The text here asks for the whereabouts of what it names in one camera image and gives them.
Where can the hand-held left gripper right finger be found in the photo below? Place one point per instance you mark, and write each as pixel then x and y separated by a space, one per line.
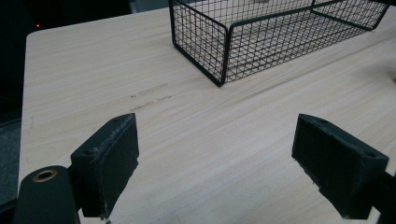
pixel 339 165

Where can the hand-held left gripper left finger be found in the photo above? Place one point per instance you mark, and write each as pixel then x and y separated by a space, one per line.
pixel 104 165

